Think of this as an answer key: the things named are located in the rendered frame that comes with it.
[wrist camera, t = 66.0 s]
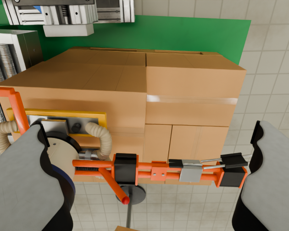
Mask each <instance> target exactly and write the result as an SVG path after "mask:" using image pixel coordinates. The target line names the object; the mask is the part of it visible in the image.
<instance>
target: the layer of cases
mask: <svg viewBox="0 0 289 231"><path fill-rule="evenodd" d="M47 61H49V62H66V63H84V64H102V65H120V66H145V67H146V77H147V99H146V114H145V129H144V150H143V162H145V163H151V161H166V162H167V163H168V159H178V160H179V159H183V160H200V163H201V160H209V159H217V158H220V155H221V152H222V149H223V145H224V142H225V139H226V136H227V133H228V129H229V126H230V123H231V120H232V117H233V113H234V110H235V107H236V104H237V101H238V98H239V94H240V91H241V88H242V85H243V82H244V79H245V75H246V72H247V70H246V69H244V68H242V67H240V66H239V65H237V64H235V63H233V62H232V61H230V60H228V59H227V58H225V57H223V56H213V55H180V54H158V53H146V54H145V53H135V52H112V51H90V50H67V51H65V52H63V53H61V54H59V55H57V56H55V57H53V58H51V59H49V60H47ZM216 163H217V161H211V162H203V163H201V164H203V165H216ZM150 179H151V178H138V183H143V184H164V183H165V184H174V185H206V186H211V183H212V181H208V180H200V182H181V181H179V180H178V179H166V180H165V181H151V180H150ZM72 181H73V182H107V181H106V180H105V179H101V178H100V179H99V178H98V177H95V176H74V178H73V180H72Z"/></svg>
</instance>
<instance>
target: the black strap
mask: <svg viewBox="0 0 289 231"><path fill-rule="evenodd" d="M51 175H52V176H53V177H55V178H56V179H57V180H58V181H59V183H60V186H61V189H62V192H63V194H64V197H65V200H66V203H67V205H68V208H69V211H71V208H72V205H73V202H74V198H75V196H74V191H73V188H72V186H71V185H70V183H69V182H68V181H67V180H66V179H65V178H64V177H63V176H62V175H60V174H59V173H58V172H56V171H54V170H53V171H52V174H51Z"/></svg>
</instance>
